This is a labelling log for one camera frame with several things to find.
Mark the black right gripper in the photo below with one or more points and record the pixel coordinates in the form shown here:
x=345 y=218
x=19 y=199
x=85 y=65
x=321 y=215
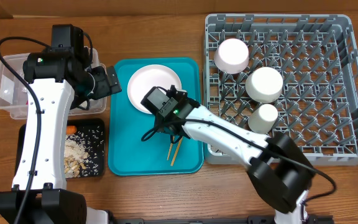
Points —
x=162 y=125

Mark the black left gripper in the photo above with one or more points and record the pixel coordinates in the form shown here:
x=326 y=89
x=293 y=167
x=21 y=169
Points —
x=103 y=90

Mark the orange carrot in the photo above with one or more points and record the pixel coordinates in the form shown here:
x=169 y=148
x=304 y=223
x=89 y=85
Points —
x=71 y=130

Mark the white cup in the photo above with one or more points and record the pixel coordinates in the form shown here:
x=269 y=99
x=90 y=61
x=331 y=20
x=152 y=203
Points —
x=263 y=118

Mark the pink shallow bowl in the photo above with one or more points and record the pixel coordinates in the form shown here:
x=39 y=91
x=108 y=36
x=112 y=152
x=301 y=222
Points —
x=232 y=56

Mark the white bowl with food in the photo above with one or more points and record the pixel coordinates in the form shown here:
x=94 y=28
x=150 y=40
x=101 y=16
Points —
x=264 y=85

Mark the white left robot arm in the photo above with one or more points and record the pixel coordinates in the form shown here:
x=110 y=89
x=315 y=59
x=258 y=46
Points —
x=38 y=193

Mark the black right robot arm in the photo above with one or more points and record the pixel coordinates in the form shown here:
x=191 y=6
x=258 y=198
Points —
x=278 y=170

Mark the grey dishwasher rack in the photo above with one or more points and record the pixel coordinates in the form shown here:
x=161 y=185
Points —
x=316 y=54

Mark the pink plate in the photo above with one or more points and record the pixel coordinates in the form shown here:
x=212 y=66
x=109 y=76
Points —
x=145 y=78

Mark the black tray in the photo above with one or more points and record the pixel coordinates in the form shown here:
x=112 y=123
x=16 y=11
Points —
x=95 y=149

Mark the teal plastic tray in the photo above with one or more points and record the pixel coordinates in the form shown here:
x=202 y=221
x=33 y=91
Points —
x=127 y=153

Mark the spilled rice and food scraps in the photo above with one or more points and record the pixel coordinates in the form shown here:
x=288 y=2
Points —
x=79 y=152

